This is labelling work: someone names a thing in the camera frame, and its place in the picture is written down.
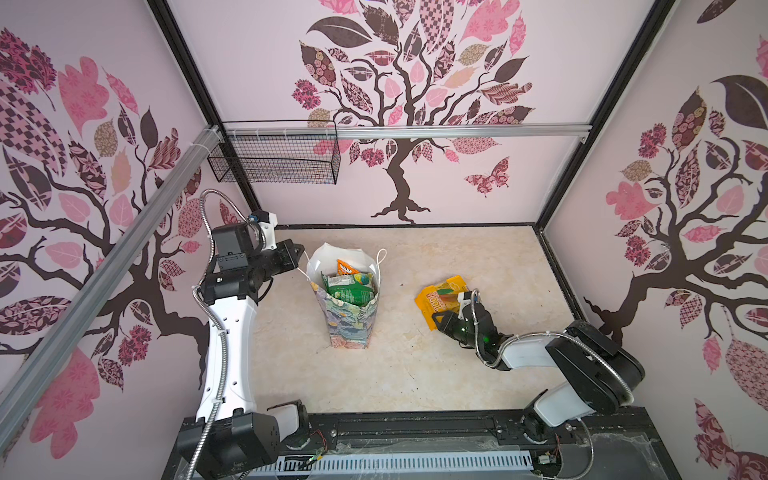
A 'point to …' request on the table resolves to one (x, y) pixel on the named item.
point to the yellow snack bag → (442, 297)
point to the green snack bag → (353, 289)
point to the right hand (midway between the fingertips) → (434, 313)
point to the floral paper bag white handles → (349, 327)
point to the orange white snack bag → (344, 268)
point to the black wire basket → (277, 159)
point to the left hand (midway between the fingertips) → (303, 251)
